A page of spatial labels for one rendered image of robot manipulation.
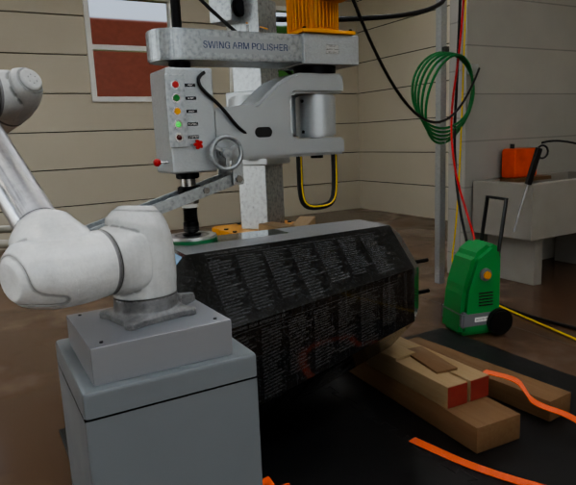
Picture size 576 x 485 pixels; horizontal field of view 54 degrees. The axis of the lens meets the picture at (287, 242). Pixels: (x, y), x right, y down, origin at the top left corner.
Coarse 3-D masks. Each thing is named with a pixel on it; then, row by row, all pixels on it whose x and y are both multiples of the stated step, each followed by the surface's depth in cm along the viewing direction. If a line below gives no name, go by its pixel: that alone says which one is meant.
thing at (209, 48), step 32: (160, 32) 224; (192, 32) 227; (224, 32) 233; (256, 32) 241; (160, 64) 241; (192, 64) 245; (224, 64) 249; (256, 64) 254; (288, 64) 259; (320, 64) 259; (352, 64) 265
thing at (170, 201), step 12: (204, 180) 255; (216, 180) 246; (228, 180) 248; (240, 180) 247; (192, 192) 241; (204, 192) 243; (144, 204) 243; (156, 204) 234; (168, 204) 237; (180, 204) 239; (96, 228) 224
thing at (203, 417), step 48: (144, 384) 123; (192, 384) 128; (240, 384) 135; (96, 432) 119; (144, 432) 124; (192, 432) 130; (240, 432) 136; (96, 480) 121; (144, 480) 126; (192, 480) 132; (240, 480) 138
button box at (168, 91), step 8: (168, 80) 223; (184, 80) 226; (168, 88) 223; (184, 88) 226; (168, 96) 224; (184, 96) 227; (168, 104) 224; (176, 104) 226; (184, 104) 227; (168, 112) 225; (184, 112) 228; (168, 120) 225; (184, 120) 228; (168, 128) 226; (184, 128) 229; (168, 136) 227; (184, 136) 229; (168, 144) 228; (176, 144) 228; (184, 144) 230
